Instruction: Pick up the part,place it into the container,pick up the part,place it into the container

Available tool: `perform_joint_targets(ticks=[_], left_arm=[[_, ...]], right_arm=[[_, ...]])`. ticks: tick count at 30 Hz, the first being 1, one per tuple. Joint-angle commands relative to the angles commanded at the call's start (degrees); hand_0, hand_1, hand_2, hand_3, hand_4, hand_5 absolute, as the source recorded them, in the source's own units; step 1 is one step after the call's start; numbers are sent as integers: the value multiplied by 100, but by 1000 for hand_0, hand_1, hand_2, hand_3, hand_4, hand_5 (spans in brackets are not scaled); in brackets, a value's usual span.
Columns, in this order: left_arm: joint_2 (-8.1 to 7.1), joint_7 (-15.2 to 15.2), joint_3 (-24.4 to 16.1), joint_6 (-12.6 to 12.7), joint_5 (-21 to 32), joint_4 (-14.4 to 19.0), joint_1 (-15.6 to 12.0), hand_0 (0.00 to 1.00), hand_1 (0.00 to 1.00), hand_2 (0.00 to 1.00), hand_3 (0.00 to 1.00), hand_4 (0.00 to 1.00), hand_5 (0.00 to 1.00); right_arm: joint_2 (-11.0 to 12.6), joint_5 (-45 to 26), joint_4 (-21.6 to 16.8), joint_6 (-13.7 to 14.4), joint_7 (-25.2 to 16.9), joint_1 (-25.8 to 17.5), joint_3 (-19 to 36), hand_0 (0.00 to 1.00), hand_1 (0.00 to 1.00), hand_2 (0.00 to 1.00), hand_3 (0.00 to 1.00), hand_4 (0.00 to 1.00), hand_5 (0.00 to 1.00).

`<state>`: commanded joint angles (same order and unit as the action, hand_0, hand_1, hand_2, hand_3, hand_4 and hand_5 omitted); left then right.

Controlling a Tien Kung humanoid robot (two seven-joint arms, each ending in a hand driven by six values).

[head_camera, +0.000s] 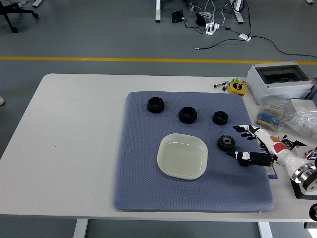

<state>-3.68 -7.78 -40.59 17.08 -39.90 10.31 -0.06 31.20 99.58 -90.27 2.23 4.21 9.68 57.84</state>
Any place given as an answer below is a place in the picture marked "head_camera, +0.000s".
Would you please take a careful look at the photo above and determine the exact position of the white table leg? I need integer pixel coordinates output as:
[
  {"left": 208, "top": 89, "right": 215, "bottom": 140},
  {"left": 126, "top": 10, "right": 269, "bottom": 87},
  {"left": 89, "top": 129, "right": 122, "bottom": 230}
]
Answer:
[
  {"left": 257, "top": 221, "right": 273, "bottom": 238},
  {"left": 73, "top": 219, "right": 89, "bottom": 238}
]

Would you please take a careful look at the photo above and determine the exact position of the black power adapter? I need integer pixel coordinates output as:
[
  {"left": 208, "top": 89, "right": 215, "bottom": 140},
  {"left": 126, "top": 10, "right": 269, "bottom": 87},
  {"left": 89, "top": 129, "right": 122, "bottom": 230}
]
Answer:
[{"left": 171, "top": 10, "right": 185, "bottom": 23}]

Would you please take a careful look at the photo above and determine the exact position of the black power brick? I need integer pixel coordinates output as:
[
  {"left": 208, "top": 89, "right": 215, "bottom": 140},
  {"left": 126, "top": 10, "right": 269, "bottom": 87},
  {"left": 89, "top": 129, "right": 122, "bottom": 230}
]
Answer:
[{"left": 196, "top": 12, "right": 207, "bottom": 26}]

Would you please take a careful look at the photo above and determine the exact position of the blue-grey textured mat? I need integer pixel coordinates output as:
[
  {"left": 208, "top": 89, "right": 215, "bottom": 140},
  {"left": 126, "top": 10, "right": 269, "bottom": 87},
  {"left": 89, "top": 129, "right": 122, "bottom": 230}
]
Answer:
[{"left": 113, "top": 91, "right": 275, "bottom": 212}]

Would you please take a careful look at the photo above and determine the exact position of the long black floor cable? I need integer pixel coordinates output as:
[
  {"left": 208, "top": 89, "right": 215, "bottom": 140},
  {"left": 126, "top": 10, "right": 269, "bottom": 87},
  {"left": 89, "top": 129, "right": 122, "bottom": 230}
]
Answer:
[{"left": 195, "top": 35, "right": 317, "bottom": 59}]

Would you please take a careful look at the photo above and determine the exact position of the white square dish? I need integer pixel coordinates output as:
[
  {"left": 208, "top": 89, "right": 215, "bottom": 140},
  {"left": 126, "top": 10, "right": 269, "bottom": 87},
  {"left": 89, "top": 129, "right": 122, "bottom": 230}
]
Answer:
[{"left": 157, "top": 133, "right": 208, "bottom": 180}]

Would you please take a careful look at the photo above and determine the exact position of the bag of blue resistors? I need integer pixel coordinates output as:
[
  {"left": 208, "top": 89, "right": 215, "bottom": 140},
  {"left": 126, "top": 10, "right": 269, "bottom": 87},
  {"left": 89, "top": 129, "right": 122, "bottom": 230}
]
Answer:
[{"left": 255, "top": 103, "right": 286, "bottom": 130}]

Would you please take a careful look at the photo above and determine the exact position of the white power strip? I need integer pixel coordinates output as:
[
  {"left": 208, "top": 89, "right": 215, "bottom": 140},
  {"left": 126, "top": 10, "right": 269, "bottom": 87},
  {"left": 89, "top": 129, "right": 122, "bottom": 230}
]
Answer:
[{"left": 205, "top": 22, "right": 220, "bottom": 35}]

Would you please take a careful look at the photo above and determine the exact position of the black digital controller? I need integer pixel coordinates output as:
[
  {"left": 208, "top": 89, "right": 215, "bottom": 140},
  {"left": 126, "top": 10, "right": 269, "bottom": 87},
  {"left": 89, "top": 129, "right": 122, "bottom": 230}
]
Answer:
[{"left": 279, "top": 138, "right": 308, "bottom": 151}]

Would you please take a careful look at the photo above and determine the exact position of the bag of clear parts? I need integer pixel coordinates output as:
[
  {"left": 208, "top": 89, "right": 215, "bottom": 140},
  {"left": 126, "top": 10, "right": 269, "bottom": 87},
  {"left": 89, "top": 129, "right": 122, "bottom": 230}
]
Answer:
[{"left": 284, "top": 109, "right": 317, "bottom": 138}]

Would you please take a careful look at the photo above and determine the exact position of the large black gear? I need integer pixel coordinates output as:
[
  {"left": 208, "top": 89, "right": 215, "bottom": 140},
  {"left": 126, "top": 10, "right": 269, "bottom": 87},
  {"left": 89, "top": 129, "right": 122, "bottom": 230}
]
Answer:
[{"left": 217, "top": 135, "right": 236, "bottom": 152}]

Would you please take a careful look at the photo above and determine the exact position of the grey electrical enclosure box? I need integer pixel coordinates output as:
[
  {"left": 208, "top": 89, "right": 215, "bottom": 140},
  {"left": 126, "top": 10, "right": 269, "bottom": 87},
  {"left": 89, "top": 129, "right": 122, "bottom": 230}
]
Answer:
[{"left": 246, "top": 61, "right": 316, "bottom": 106}]

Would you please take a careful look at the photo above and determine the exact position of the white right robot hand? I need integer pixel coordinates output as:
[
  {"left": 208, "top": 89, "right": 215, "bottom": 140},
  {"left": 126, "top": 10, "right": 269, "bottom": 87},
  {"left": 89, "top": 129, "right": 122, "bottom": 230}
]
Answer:
[{"left": 225, "top": 124, "right": 311, "bottom": 177}]

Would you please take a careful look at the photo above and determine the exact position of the small black hex nut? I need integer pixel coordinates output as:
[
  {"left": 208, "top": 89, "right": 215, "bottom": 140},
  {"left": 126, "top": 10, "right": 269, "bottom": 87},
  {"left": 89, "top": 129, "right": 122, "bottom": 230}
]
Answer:
[{"left": 212, "top": 111, "right": 229, "bottom": 126}]

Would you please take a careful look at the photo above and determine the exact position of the black office chair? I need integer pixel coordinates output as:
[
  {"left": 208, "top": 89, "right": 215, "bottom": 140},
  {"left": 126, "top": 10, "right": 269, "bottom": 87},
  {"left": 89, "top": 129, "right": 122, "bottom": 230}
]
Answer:
[{"left": 0, "top": 0, "right": 40, "bottom": 33}]

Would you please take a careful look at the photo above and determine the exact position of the flat white box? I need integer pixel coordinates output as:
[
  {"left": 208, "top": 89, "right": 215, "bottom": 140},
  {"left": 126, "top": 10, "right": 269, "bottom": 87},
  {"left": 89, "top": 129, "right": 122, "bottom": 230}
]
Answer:
[{"left": 290, "top": 98, "right": 317, "bottom": 113}]

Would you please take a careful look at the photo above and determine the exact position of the yellow tape measure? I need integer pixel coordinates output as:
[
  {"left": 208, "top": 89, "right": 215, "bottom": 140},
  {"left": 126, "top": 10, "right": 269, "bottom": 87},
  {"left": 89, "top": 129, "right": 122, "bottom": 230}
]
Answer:
[{"left": 228, "top": 81, "right": 246, "bottom": 96}]

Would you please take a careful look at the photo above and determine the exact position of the white desk leg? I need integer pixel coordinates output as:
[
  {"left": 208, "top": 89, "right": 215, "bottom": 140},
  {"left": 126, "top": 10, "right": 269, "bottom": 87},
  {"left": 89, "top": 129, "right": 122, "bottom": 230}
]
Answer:
[
  {"left": 230, "top": 0, "right": 245, "bottom": 24},
  {"left": 155, "top": 0, "right": 162, "bottom": 23}
]

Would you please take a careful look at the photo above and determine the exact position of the large black hex nut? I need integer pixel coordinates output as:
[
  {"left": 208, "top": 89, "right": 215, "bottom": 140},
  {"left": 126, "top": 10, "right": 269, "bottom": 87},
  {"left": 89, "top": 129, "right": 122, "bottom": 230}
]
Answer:
[
  {"left": 179, "top": 106, "right": 198, "bottom": 124},
  {"left": 147, "top": 97, "right": 165, "bottom": 114}
]

